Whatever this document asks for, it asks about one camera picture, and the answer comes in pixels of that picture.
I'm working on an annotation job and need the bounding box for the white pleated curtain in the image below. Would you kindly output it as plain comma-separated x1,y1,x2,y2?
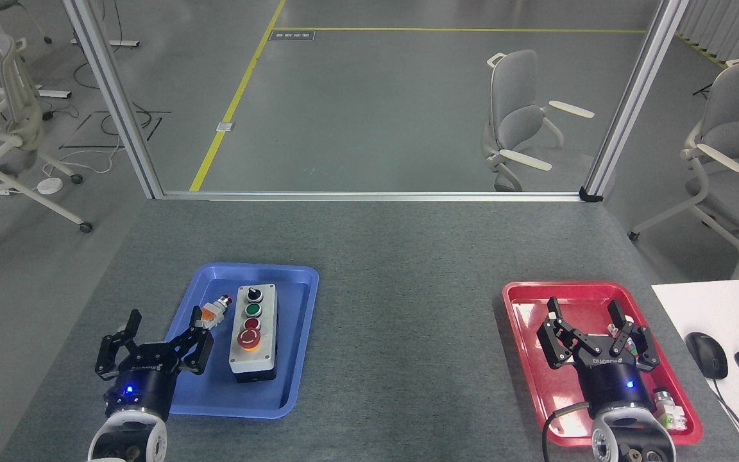
674,0,739,62

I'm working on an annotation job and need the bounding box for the grey chair with flat armrests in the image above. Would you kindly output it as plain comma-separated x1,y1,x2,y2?
482,49,595,193

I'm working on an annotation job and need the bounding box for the blue plastic tray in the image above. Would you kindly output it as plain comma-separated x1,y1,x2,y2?
140,262,319,420

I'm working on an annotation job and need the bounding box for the grey four-button control box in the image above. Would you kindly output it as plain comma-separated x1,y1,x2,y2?
228,283,278,384

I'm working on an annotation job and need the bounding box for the silver push button switch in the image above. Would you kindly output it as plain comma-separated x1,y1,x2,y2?
652,388,690,431

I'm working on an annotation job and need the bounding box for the white desk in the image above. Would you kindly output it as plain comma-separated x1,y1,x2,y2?
650,277,739,462

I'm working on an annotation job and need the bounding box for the black computer mouse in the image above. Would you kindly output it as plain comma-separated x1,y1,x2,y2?
685,332,729,380

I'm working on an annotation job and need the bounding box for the silver aluminium post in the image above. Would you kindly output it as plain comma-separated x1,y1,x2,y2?
579,0,691,203
62,0,165,200

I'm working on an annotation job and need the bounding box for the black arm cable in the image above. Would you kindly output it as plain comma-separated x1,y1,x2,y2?
541,402,591,462

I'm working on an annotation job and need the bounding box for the red plastic tray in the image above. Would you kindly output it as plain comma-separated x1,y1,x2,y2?
502,280,704,447

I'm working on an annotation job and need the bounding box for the white mesh office chair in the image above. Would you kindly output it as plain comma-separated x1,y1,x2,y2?
0,35,94,266

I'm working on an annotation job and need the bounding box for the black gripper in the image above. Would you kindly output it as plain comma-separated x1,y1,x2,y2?
536,297,660,418
95,310,214,422

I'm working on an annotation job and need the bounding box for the silver aluminium crossbar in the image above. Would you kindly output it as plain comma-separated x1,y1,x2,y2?
161,191,585,202

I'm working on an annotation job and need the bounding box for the green push button switch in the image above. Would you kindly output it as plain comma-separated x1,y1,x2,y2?
607,314,640,357

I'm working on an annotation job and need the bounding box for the red push button switch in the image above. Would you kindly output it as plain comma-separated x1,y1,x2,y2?
194,295,233,330

